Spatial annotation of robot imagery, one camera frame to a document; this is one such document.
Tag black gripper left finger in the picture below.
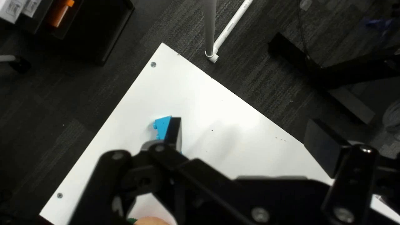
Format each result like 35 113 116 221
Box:
141 116 218 189

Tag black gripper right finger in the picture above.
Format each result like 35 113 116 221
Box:
306 118 380 225

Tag black open floor case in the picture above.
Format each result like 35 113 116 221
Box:
0 0 136 68

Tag orange tool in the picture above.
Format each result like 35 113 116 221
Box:
49 0 78 29

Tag white labelled boxes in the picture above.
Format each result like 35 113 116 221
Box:
0 0 43 25

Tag black stand frame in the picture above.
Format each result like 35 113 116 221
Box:
266 30 400 126

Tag white PVC pipe frame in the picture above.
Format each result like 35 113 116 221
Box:
203 0 256 65

